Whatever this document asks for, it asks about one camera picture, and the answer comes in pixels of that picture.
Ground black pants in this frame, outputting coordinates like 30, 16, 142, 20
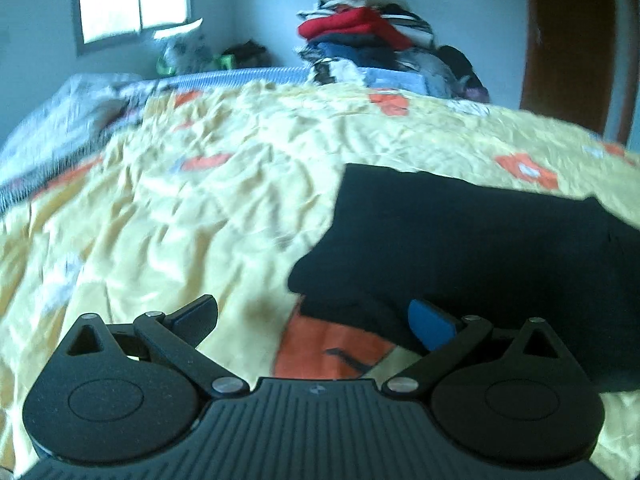
287, 162, 640, 395

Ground white plastic bag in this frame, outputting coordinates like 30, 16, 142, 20
152, 19, 213, 77

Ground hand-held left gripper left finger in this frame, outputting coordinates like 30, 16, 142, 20
64, 294, 251, 402

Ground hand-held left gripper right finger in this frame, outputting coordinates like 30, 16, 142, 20
381, 299, 568, 403

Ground pile of clothes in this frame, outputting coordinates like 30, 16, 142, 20
294, 0, 492, 105

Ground grey patterned pillow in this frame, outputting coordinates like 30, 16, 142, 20
0, 72, 148, 206

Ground dark bag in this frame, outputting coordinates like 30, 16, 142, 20
220, 40, 270, 69

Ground green plastic chair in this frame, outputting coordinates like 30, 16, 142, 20
156, 52, 236, 75

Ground light blue quilt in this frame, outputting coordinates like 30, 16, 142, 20
135, 65, 433, 98

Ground brown wooden door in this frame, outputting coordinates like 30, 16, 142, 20
519, 0, 636, 147

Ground yellow floral bed sheet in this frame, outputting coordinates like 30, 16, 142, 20
0, 80, 640, 480

